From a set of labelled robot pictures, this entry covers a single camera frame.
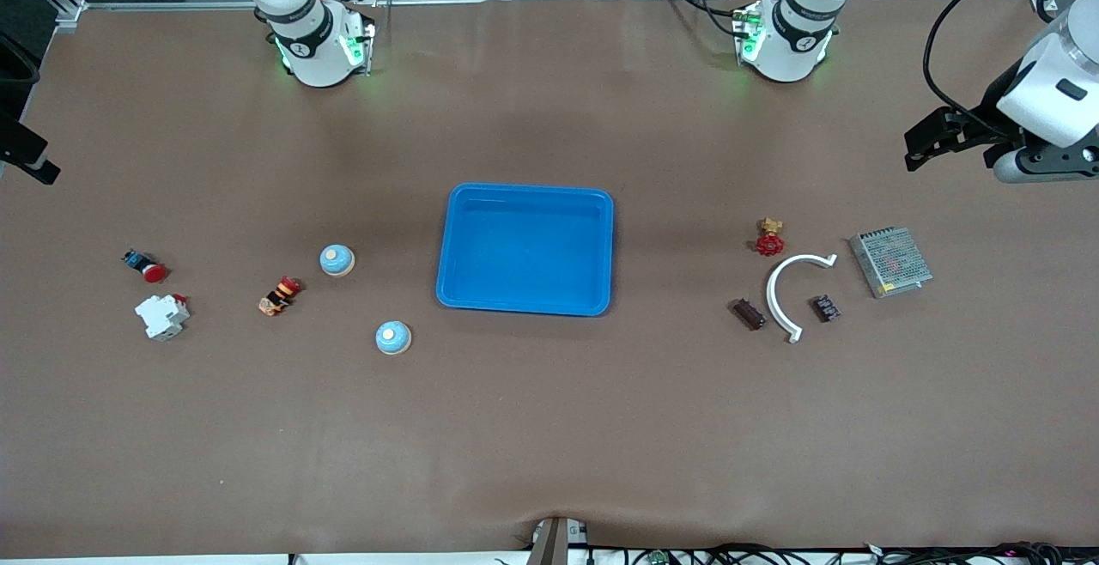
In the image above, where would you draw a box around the light blue service bell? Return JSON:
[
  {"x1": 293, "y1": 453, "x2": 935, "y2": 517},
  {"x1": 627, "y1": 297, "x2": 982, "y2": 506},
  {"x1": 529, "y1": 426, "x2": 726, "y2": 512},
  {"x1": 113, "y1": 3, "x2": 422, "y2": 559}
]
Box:
[
  {"x1": 375, "y1": 320, "x2": 412, "y2": 356},
  {"x1": 319, "y1": 244, "x2": 356, "y2": 279}
]

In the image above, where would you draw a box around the metal mesh power supply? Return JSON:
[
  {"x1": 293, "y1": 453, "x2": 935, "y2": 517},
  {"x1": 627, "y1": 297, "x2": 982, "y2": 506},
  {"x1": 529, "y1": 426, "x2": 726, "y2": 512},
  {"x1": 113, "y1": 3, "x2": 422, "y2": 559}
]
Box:
[{"x1": 849, "y1": 227, "x2": 933, "y2": 300}]

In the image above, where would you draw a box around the red emergency stop button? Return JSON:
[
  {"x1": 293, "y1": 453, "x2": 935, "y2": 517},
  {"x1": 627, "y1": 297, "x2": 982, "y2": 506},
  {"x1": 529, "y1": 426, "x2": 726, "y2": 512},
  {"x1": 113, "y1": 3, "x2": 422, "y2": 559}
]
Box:
[{"x1": 122, "y1": 249, "x2": 168, "y2": 284}]

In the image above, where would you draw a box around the white circuit breaker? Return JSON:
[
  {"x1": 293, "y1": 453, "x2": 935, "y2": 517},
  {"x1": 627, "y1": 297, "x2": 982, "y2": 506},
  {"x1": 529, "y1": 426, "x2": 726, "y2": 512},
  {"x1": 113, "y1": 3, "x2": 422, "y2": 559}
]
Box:
[{"x1": 134, "y1": 293, "x2": 191, "y2": 343}]

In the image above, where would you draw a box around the orange black push button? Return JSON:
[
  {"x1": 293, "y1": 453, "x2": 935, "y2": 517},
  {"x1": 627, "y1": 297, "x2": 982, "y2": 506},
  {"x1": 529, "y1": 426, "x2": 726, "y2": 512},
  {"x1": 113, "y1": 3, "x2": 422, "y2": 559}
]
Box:
[{"x1": 258, "y1": 276, "x2": 303, "y2": 318}]

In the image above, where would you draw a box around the blue plastic tray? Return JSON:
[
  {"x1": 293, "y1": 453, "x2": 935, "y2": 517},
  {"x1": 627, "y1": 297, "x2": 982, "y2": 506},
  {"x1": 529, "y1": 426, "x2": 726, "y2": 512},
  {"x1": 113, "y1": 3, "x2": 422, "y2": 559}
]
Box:
[{"x1": 435, "y1": 183, "x2": 614, "y2": 318}]

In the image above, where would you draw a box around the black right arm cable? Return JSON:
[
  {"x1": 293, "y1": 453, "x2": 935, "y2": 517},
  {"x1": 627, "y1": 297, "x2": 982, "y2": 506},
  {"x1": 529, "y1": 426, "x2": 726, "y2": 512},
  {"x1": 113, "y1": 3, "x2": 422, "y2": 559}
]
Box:
[{"x1": 0, "y1": 33, "x2": 40, "y2": 111}]

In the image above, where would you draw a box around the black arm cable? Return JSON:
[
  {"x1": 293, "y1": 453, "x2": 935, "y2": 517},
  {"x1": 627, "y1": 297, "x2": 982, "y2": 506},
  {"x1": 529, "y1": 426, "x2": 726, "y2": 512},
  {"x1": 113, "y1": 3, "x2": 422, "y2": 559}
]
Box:
[
  {"x1": 0, "y1": 33, "x2": 40, "y2": 111},
  {"x1": 923, "y1": 0, "x2": 1099, "y2": 119}
]

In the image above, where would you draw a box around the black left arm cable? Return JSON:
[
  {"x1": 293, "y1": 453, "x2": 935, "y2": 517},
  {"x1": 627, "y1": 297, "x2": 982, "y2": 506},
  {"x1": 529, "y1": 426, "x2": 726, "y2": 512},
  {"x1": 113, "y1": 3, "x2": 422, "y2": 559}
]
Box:
[{"x1": 923, "y1": 0, "x2": 1099, "y2": 119}]

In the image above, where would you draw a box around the white curved plastic bracket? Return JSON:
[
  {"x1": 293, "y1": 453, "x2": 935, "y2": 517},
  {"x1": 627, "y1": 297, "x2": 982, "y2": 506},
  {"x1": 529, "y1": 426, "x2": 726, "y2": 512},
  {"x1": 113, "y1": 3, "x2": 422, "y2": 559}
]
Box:
[{"x1": 766, "y1": 253, "x2": 838, "y2": 344}]

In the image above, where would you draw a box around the aluminium table edge rail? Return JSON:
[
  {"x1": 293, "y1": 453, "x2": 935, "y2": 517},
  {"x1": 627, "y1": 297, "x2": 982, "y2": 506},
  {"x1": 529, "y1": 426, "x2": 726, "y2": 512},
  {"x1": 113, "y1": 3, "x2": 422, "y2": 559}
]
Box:
[{"x1": 82, "y1": 0, "x2": 1035, "y2": 9}]

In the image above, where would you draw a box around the brown camera stand bracket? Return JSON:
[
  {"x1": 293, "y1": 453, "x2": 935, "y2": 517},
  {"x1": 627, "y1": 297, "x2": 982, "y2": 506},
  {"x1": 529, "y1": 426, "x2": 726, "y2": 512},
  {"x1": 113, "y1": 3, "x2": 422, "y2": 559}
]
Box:
[{"x1": 525, "y1": 517, "x2": 592, "y2": 565}]

